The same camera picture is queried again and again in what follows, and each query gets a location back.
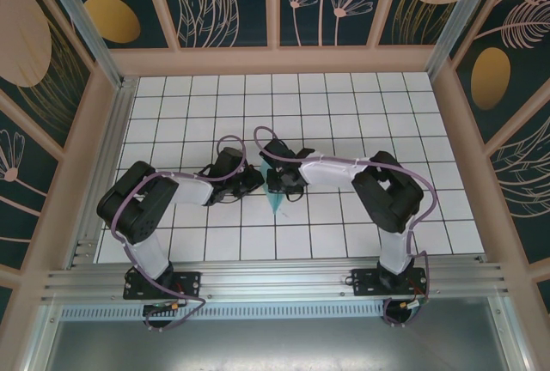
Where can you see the light blue paper sheet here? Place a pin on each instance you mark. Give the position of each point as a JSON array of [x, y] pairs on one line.
[[275, 203]]

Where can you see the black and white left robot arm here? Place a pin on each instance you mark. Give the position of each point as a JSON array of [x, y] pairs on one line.
[[150, 259]]

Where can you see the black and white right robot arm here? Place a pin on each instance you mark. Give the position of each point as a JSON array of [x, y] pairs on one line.
[[335, 173]]

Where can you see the grey metal sheet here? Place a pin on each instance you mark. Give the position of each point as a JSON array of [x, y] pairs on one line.
[[279, 345]]

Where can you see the long grooved aluminium rail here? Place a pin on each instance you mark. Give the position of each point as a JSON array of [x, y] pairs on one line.
[[279, 276]]

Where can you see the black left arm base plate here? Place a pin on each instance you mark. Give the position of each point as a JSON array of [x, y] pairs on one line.
[[189, 283]]

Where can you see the short grooved aluminium rail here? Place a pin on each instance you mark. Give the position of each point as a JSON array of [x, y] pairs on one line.
[[107, 165]]

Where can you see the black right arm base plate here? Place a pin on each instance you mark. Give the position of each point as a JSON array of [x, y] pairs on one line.
[[365, 283]]

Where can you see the aluminium corner post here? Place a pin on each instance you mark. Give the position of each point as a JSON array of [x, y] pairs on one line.
[[77, 14], [462, 19]]

